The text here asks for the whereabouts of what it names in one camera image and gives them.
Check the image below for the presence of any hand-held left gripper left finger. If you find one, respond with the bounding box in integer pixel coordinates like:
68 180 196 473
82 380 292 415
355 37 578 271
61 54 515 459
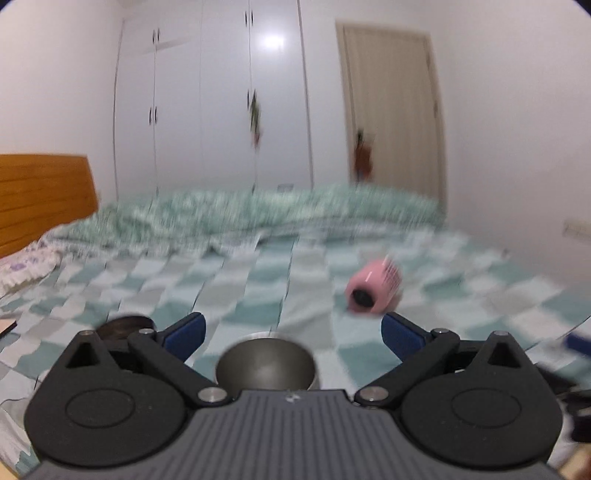
55 312 229 409

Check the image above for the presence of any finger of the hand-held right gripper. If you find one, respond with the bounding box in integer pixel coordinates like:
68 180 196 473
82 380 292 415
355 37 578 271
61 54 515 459
566 333 591 357

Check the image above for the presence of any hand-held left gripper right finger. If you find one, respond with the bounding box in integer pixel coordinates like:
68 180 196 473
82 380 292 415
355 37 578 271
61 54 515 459
353 312 539 409

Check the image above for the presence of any pink cup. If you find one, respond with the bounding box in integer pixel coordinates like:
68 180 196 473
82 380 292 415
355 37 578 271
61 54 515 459
346 258 402 316

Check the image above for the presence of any steel cup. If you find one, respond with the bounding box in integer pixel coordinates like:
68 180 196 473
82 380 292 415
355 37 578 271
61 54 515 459
215 332 320 398

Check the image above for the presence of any dark round lid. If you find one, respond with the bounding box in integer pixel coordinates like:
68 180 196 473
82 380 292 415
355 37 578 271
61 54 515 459
95 315 158 343

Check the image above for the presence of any checkered bed sheet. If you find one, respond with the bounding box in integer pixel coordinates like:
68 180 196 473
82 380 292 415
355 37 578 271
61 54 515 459
0 228 591 480

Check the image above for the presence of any green patterned duvet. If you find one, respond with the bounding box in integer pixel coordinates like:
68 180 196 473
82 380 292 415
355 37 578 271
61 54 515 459
46 182 445 256

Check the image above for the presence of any floral pillow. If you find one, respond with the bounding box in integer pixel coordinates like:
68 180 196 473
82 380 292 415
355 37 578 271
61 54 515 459
0 244 62 295

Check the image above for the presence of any hanging door ornament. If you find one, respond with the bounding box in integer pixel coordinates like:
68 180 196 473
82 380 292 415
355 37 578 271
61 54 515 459
352 129 376 184

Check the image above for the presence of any wooden headboard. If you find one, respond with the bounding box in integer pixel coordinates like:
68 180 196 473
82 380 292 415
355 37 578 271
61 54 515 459
0 154 99 259

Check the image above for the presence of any hanging wardrobe ornament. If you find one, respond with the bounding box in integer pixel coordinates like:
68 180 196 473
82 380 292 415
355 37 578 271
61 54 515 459
246 89 264 149

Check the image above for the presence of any beige door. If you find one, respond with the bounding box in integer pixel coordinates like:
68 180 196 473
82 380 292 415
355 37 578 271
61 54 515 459
335 19 448 214

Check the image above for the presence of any white wardrobe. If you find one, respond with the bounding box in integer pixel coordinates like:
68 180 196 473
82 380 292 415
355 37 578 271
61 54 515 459
113 0 315 200

